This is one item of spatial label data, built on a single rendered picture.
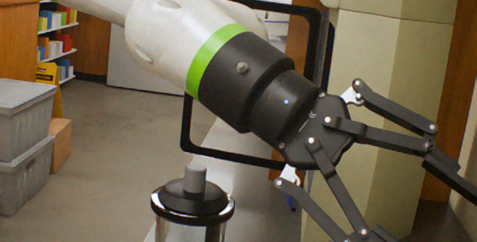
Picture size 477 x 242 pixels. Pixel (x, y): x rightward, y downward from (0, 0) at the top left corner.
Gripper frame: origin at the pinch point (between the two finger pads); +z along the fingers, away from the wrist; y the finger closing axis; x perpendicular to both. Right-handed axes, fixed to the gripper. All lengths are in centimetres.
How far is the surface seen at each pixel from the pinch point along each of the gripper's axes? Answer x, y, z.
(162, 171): -310, 31, -164
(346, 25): -34, -25, -31
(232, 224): -61, 15, -32
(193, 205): -11.3, 14.0, -23.5
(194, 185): -12.5, 12.0, -25.7
